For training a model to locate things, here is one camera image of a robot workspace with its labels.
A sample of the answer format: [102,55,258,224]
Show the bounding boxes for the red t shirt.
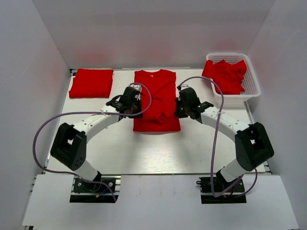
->
[69,69,114,99]
[133,69,181,132]

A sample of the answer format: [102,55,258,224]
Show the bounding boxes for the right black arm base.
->
[196,177,247,205]

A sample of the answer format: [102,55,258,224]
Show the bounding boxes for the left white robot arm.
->
[50,84,142,191]

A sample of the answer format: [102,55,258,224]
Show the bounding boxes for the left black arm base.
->
[70,176,121,204]

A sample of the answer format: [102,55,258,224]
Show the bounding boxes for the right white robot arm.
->
[176,86,274,191]

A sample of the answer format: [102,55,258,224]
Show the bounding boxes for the red t shirts in basket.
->
[202,59,247,95]

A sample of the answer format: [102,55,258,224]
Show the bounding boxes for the folded red t shirt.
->
[69,69,114,99]

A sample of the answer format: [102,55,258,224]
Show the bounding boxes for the white plastic basket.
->
[206,52,261,102]

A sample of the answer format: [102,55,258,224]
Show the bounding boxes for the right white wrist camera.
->
[177,84,189,91]

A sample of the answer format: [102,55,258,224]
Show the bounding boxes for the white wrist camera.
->
[130,84,142,92]
[177,84,189,91]

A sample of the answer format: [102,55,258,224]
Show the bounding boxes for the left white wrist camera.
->
[130,84,142,92]

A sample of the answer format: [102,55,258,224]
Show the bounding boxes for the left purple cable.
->
[32,82,153,202]

